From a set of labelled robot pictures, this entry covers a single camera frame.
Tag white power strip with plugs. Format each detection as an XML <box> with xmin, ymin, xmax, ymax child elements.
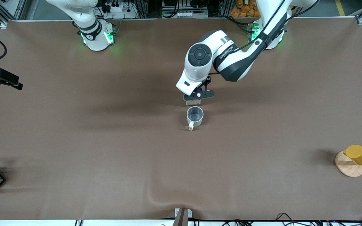
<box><xmin>101</xmin><ymin>0</ymin><xmax>138</xmax><ymax>19</ymax></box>

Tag black floor cables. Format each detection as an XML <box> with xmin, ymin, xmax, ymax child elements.
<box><xmin>275</xmin><ymin>213</ymin><xmax>362</xmax><ymax>226</ymax></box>

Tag white cup with grey inside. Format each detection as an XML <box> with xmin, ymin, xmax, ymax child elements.
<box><xmin>186</xmin><ymin>106</ymin><xmax>204</xmax><ymax>131</ymax></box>

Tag wooden mug stand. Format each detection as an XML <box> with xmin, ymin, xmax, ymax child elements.
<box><xmin>335</xmin><ymin>150</ymin><xmax>362</xmax><ymax>178</ymax></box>

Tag yellow cup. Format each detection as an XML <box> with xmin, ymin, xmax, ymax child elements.
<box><xmin>343</xmin><ymin>144</ymin><xmax>362</xmax><ymax>166</ymax></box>

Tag orange snack packs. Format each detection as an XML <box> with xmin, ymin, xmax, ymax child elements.
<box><xmin>230</xmin><ymin>0</ymin><xmax>261</xmax><ymax>18</ymax></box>

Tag blue and white milk carton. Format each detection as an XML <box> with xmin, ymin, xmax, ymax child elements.
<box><xmin>185</xmin><ymin>95</ymin><xmax>202</xmax><ymax>106</ymax></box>

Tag long white power strip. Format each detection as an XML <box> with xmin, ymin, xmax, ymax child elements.
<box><xmin>176</xmin><ymin>10</ymin><xmax>208</xmax><ymax>18</ymax></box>

